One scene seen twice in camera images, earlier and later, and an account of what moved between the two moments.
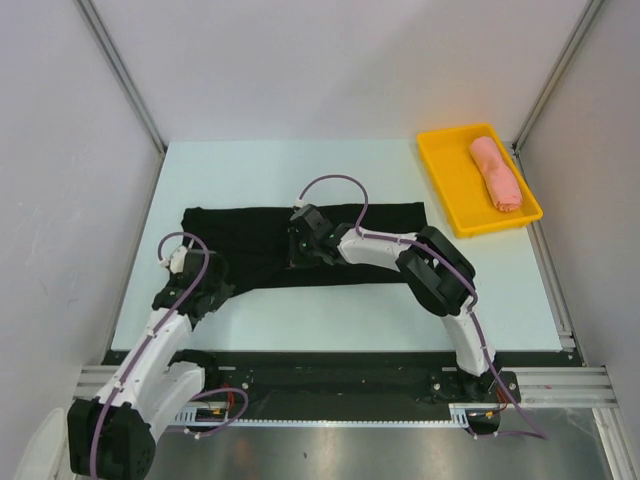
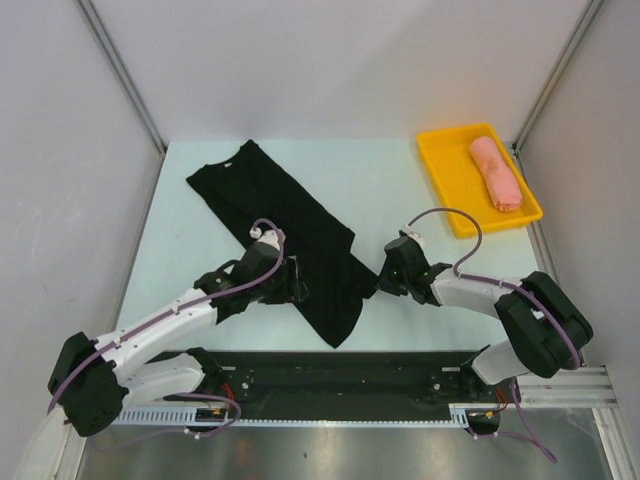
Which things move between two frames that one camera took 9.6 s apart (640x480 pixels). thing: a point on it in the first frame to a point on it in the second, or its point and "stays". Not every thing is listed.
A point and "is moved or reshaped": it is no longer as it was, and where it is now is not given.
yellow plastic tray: x=461 y=185 stays
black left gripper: x=223 y=293 to x=291 y=289
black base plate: x=351 y=384 stays
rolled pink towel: x=503 y=181 stays
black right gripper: x=296 y=260 to x=385 y=283
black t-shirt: x=252 y=243 is moved or reshaped
